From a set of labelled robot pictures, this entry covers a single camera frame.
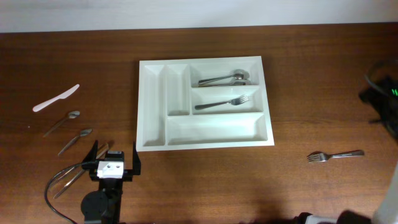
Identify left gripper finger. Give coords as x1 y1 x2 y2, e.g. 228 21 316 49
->
132 142 141 170
82 140 98 163

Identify metal fork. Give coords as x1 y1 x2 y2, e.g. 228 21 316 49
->
194 95 249 110
307 150 365 163

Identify large metal spoon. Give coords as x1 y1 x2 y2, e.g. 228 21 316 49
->
198 80 251 88
198 69 250 85

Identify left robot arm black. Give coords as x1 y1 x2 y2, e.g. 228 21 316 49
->
81 141 141 224

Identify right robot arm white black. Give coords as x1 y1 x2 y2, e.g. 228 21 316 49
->
294 77 397 224

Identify metal knife near left arm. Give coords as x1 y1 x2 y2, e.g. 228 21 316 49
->
50 143 109 187

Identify small teaspoon lower left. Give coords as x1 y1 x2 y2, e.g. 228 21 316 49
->
58 129 93 156

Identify small teaspoon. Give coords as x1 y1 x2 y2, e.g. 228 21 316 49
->
43 111 80 138
58 129 93 156

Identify small teaspoon upper left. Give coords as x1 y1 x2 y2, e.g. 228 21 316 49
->
43 111 80 138

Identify white plastic knife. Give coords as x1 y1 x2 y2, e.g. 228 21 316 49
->
32 84 80 112

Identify white plastic cutlery tray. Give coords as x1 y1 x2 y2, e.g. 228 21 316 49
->
136 56 274 152

